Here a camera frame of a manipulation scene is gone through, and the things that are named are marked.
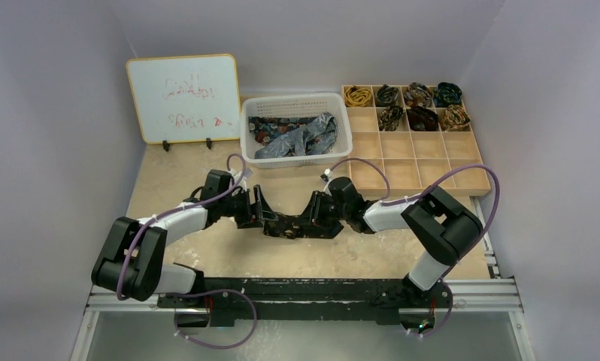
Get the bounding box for grey blue patterned tie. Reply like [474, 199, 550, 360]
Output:
[255, 112, 338, 159]

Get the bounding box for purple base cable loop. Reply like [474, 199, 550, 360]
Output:
[173, 289, 258, 350]

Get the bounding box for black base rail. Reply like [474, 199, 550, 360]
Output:
[158, 272, 452, 332]

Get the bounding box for dark maroon rolled tie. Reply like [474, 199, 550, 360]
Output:
[406, 106, 439, 132]

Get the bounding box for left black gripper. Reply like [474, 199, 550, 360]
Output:
[218, 185, 277, 228]

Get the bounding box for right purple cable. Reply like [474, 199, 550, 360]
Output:
[325, 157, 502, 280]

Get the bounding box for black floral tie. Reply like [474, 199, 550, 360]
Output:
[262, 215, 344, 239]

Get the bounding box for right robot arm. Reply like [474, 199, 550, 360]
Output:
[289, 177, 483, 306]

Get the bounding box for aluminium rail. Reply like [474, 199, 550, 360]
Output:
[84, 199, 523, 315]

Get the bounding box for dark green rolled tie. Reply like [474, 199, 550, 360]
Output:
[433, 82, 463, 108]

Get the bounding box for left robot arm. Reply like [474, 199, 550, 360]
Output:
[91, 169, 264, 308]

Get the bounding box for orange brown rolled tie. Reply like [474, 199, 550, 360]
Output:
[439, 105, 471, 132]

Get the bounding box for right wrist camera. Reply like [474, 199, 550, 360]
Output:
[320, 168, 334, 193]

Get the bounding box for dark olive rolled tie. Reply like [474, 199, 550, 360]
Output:
[375, 84, 399, 107]

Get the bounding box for white plastic basket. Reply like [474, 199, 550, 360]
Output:
[240, 93, 353, 168]

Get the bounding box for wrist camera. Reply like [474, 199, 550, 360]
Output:
[320, 168, 334, 193]
[229, 168, 253, 190]

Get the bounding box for wooden compartment tray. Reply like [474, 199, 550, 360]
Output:
[341, 83, 491, 196]

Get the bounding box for brown patterned rolled tie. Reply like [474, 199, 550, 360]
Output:
[403, 82, 433, 108]

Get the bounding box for dark colourful patterned tie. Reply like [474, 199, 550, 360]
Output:
[247, 117, 314, 146]

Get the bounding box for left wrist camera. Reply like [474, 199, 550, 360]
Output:
[229, 168, 253, 190]

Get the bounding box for yellow rolled tie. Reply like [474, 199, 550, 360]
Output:
[344, 86, 373, 108]

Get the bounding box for white whiteboard orange frame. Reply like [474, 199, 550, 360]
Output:
[126, 53, 241, 144]

